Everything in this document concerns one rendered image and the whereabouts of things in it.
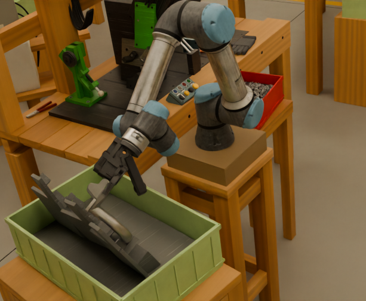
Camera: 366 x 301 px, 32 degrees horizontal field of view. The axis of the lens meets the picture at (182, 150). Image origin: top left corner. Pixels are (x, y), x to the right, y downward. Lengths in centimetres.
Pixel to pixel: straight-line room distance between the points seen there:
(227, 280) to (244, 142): 61
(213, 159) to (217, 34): 57
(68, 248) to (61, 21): 120
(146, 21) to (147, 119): 116
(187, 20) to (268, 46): 142
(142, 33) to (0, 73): 66
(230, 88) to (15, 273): 96
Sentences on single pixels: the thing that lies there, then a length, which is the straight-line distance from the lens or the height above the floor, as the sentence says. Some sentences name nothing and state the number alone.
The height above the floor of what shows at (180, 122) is 84.
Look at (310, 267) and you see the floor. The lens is 326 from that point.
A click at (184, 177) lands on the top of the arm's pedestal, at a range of 245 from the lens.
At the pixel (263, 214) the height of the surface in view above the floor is 56.
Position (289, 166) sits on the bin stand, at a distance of 313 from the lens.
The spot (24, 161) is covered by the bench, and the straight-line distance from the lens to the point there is 302.
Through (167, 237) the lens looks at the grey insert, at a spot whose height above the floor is 85.
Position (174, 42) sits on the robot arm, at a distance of 207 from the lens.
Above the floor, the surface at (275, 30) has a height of 90.
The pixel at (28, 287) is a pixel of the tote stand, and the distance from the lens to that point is 223.
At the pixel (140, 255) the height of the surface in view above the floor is 92.
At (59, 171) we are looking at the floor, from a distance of 423.
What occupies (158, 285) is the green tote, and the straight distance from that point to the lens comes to 192.
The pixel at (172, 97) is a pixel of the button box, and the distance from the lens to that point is 283.
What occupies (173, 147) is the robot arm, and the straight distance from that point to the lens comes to 196.
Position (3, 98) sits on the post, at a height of 105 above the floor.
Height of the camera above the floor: 224
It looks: 32 degrees down
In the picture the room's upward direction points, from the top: 8 degrees counter-clockwise
